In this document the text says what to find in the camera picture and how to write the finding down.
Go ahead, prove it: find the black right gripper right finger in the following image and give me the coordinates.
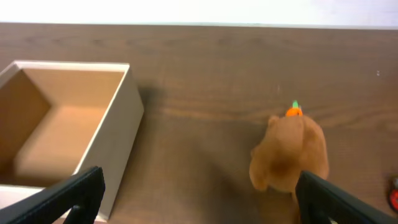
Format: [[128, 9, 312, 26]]
[[295, 171, 397, 224]]

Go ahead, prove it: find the brown plush bear toy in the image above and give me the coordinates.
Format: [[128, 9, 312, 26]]
[[249, 100, 330, 223]]

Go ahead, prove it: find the white cardboard box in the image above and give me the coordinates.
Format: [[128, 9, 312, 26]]
[[1, 60, 144, 222]]

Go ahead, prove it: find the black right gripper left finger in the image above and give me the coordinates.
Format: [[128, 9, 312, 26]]
[[1, 166, 106, 224]]

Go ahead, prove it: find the red toy fire truck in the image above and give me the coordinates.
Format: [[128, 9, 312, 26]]
[[387, 176, 398, 213]]

